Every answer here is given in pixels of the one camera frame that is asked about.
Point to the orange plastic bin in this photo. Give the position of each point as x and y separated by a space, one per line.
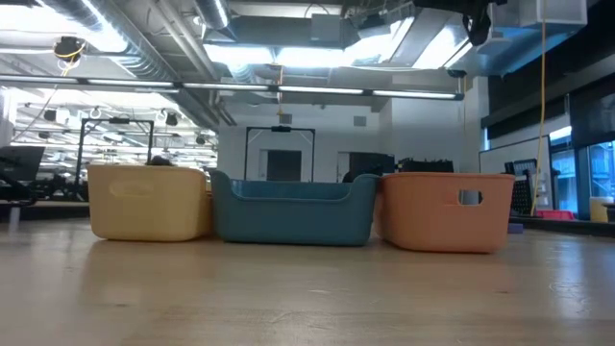
432 221

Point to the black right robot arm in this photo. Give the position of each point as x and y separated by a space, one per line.
478 26

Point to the red bin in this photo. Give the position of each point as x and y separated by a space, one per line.
555 215

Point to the purple flat block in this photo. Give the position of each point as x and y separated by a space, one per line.
515 228

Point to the yellow container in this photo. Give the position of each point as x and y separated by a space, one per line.
600 210

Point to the long ceiling light bar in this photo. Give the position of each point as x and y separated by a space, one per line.
230 86

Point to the black pegboard rack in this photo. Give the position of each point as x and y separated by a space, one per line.
521 192

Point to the black robot station frame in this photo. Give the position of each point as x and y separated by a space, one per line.
81 158
246 154

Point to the blue plastic bin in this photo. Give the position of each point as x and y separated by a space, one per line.
293 221

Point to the yellow plastic bin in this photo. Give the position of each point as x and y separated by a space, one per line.
149 204

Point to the silver ceiling duct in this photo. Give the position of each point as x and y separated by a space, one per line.
158 53

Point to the whiteboard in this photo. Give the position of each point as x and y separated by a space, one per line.
495 161

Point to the white ceiling box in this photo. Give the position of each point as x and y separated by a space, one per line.
552 12

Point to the dark door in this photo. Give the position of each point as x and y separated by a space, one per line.
283 165

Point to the black monitor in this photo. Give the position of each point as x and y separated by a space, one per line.
19 163

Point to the black crates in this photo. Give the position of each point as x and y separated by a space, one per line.
425 165

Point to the dark chair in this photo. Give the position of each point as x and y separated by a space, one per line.
365 174

